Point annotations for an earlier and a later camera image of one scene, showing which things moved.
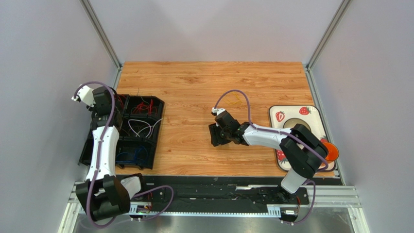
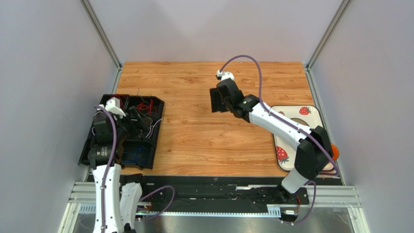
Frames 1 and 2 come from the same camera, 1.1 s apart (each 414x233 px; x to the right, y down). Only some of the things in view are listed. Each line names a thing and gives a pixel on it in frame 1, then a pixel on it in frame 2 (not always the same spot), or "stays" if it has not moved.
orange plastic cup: [333, 152] stays
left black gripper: [115, 103] → [140, 125]
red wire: [140, 105] stays
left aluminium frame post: [101, 33] stays
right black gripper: [218, 135] → [220, 100]
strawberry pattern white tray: [279, 115] stays
